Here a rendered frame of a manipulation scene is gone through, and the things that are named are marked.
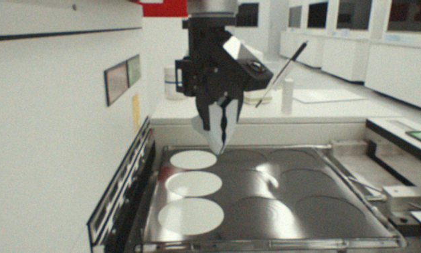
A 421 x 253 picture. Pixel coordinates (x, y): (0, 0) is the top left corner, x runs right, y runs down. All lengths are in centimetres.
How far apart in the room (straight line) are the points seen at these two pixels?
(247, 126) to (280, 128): 8
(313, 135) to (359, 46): 633
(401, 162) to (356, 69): 645
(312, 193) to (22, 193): 47
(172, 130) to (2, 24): 59
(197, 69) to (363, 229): 33
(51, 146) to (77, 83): 8
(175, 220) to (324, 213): 23
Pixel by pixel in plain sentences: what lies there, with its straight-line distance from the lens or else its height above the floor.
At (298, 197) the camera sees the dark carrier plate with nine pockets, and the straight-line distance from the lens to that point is 59.
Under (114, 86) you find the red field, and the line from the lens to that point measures 48.
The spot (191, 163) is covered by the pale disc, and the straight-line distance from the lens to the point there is 69.
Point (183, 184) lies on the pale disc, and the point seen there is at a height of 90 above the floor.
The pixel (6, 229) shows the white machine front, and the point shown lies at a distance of 25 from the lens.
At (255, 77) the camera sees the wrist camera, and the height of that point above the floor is 112.
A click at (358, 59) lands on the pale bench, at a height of 51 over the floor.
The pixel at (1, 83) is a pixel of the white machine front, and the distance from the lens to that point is 24.
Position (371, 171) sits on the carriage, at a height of 88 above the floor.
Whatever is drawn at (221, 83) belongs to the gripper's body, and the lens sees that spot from 49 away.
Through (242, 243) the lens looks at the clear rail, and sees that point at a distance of 46.
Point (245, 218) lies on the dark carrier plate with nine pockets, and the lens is 52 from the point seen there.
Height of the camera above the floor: 118
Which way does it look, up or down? 18 degrees down
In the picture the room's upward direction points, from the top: straight up
